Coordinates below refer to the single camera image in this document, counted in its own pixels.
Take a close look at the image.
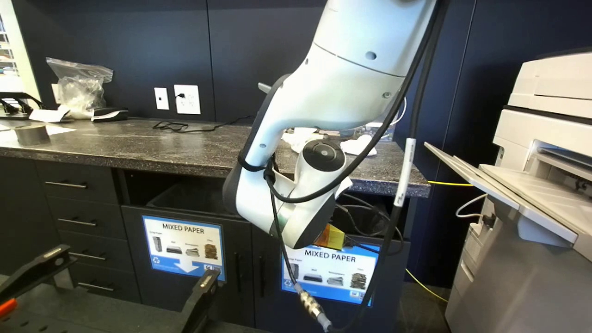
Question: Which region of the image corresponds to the white single wall plate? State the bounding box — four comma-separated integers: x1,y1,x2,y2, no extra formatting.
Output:
154,85,171,111

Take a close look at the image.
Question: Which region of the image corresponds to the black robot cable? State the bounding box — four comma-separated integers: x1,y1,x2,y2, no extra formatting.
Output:
238,0,450,333

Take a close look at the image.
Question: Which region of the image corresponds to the black recycle bin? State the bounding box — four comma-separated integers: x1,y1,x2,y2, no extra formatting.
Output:
147,179,249,218
336,194,412,239

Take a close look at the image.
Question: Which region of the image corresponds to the flat white paper sheet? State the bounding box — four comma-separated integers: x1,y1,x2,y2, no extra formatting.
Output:
43,124,79,137

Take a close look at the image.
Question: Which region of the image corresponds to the yellow wrist camera mount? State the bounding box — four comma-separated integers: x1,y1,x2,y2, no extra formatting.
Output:
317,222,349,251

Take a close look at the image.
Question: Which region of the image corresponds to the thin yellow cable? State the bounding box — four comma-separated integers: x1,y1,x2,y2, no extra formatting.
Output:
404,179,476,305

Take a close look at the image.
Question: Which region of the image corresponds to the white folded paper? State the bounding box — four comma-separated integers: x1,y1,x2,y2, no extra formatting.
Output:
29,105,75,126

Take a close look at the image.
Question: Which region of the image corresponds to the small orange clip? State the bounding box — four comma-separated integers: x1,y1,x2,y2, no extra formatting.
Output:
0,296,18,320

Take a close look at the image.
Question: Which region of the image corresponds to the white double outlet plate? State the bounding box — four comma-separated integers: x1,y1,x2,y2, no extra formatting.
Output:
173,83,203,116

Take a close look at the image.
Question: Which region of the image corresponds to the black camera mount frame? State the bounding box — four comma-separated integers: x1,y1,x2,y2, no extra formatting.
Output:
0,244,223,333

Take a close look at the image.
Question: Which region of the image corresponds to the clear crumpled plastic bag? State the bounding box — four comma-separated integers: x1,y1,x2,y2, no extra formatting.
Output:
45,55,117,118

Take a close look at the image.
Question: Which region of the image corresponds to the thin white cable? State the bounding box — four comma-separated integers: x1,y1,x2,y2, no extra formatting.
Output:
454,192,491,222

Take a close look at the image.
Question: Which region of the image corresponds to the black drawer with steel handle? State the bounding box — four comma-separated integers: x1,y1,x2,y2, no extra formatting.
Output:
58,235,136,274
34,163,119,205
68,266,142,303
45,200,127,239

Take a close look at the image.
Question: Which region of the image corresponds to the blue mixed paper sign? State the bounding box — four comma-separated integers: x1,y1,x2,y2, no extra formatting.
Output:
280,240,384,309
142,213,227,283

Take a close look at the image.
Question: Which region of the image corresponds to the black office device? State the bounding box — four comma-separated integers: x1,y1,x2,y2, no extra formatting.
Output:
0,91,45,120

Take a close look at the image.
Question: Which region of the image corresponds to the large white office printer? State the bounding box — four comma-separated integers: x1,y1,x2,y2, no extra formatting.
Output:
425,52,592,333

